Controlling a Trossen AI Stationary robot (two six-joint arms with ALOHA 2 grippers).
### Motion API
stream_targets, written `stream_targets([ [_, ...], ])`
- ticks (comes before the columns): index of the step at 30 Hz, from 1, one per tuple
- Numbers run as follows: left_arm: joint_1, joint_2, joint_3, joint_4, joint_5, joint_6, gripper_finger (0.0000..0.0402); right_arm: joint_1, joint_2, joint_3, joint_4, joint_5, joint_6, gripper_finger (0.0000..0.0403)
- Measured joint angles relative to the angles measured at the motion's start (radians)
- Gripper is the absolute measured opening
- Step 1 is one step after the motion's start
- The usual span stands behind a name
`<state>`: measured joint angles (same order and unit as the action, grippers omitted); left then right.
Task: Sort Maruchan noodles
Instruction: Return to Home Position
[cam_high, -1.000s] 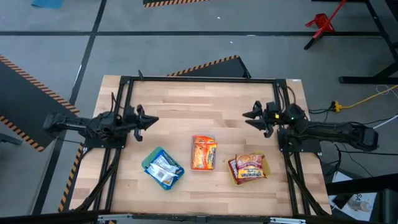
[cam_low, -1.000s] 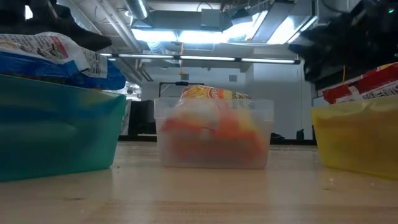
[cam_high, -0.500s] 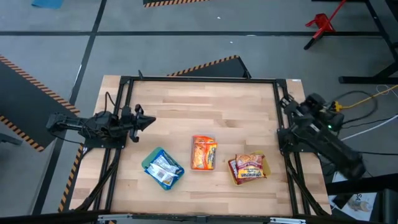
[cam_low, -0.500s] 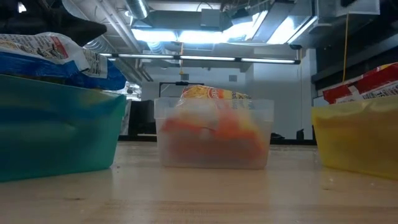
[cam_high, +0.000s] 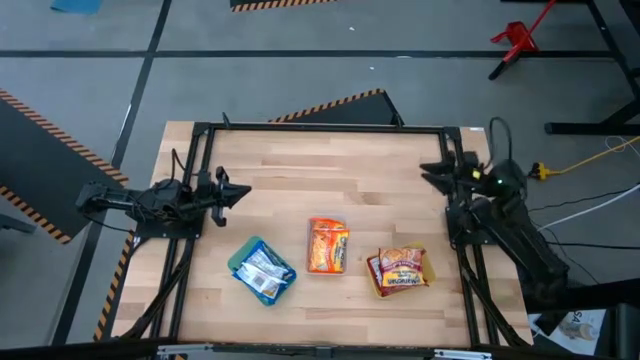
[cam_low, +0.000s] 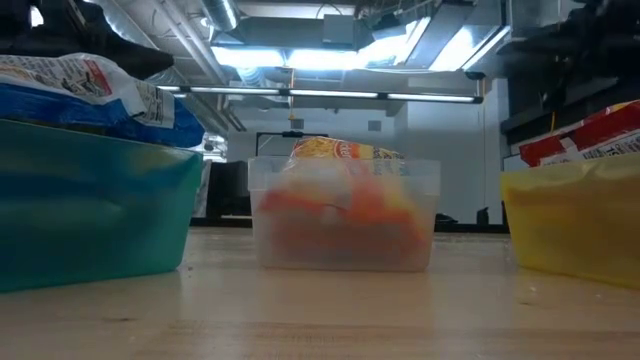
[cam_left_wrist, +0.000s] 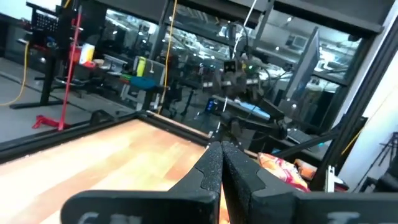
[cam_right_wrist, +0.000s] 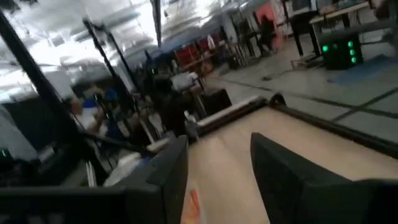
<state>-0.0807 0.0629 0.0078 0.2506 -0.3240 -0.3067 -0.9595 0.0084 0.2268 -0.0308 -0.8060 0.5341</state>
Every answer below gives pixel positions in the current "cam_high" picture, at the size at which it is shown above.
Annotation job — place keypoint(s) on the silver metal bracket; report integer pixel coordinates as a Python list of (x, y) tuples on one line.
[(185, 348), (460, 354)]

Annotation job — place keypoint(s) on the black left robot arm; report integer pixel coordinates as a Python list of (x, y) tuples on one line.
[(120, 200)]

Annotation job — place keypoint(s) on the red ramen noodle pack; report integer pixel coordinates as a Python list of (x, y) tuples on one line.
[(402, 279), (400, 255), (372, 272)]

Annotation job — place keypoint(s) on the long black rig beam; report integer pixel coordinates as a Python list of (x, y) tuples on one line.
[(75, 352)]

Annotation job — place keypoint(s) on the blue floor mat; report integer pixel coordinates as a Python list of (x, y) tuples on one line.
[(75, 5)]

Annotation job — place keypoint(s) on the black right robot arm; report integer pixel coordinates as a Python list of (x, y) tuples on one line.
[(520, 235)]

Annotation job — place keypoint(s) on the grey metal bar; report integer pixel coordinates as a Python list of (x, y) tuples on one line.
[(15, 222)]

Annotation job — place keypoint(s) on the black metal beam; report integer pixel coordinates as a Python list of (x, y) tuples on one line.
[(600, 295)]

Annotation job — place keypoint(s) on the yellow plastic container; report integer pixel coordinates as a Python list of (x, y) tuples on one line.
[(431, 272)]

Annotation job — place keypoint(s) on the black aluminium table frame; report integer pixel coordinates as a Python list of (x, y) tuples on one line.
[(325, 128)]

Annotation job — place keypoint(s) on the blue ramen noodle pack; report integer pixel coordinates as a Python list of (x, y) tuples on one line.
[(262, 272)]

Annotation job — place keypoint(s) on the clear plastic container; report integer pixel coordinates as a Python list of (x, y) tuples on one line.
[(307, 245)]

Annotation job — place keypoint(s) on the red floor stand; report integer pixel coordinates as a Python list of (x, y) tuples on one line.
[(517, 37)]

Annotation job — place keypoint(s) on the hazard-striped edge strip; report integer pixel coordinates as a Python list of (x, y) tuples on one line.
[(112, 290)]

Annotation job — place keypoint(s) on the white printed paper sheet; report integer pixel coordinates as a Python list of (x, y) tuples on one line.
[(600, 325)]

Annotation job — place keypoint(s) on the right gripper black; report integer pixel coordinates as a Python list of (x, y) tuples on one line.
[(467, 175)]

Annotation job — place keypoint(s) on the small white sticker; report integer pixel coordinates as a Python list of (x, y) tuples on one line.
[(477, 129)]

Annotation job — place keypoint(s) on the black desk frame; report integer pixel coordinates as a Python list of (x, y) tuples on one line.
[(590, 128)]

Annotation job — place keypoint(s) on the black hazard-striped floor mat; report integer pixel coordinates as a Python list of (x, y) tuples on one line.
[(260, 2), (40, 165), (360, 112)]

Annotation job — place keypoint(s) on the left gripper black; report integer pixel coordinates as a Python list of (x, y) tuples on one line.
[(207, 192)]

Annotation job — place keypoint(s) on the green plastic container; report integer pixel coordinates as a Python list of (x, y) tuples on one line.
[(239, 255)]

